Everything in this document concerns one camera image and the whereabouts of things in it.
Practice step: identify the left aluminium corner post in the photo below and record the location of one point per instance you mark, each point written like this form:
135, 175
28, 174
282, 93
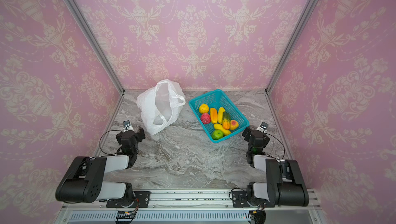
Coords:
91, 38

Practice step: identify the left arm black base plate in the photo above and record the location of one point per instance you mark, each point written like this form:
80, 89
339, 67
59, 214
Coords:
139, 199

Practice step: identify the yellow banana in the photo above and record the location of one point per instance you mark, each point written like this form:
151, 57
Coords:
221, 112
219, 127

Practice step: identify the white plastic bag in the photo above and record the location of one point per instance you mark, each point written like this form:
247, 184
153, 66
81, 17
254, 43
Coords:
161, 105

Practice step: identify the pink red round fruit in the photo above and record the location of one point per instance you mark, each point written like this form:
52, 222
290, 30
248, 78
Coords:
205, 118

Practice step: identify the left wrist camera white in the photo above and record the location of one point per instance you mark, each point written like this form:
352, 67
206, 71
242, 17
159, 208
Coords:
127, 126

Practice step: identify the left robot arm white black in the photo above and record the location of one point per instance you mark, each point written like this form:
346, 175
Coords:
84, 180

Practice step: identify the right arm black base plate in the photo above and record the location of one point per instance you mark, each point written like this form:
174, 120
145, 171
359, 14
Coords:
244, 199

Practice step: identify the teal plastic basket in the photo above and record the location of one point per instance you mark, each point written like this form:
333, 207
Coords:
217, 99

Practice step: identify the yellow lemon fruit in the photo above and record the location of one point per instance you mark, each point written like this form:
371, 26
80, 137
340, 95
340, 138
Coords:
204, 108

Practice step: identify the aluminium corner post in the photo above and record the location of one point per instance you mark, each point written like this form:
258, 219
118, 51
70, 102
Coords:
302, 21
91, 38

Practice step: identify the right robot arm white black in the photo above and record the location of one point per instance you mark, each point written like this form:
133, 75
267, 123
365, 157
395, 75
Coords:
284, 181

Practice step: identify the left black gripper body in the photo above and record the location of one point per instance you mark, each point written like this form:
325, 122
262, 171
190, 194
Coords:
136, 135

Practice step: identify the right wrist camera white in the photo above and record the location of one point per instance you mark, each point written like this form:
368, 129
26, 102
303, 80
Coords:
263, 127

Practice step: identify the yellow mango fruit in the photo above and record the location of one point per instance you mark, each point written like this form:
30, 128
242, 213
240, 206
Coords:
213, 115

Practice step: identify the right aluminium corner post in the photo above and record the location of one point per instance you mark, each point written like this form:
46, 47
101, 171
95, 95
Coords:
302, 21

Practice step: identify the aluminium front rail frame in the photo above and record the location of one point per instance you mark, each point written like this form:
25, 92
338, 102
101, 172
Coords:
201, 206

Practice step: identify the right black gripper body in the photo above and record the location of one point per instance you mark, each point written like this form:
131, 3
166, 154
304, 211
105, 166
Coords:
250, 134

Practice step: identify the small black electronics board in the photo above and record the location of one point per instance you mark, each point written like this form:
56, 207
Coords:
125, 217

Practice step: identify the green round fruit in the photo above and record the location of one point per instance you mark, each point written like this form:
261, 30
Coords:
217, 135

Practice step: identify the orange red peach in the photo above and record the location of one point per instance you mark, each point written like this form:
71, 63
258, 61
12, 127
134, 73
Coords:
234, 125

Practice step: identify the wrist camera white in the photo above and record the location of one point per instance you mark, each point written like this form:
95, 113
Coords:
127, 126
263, 127

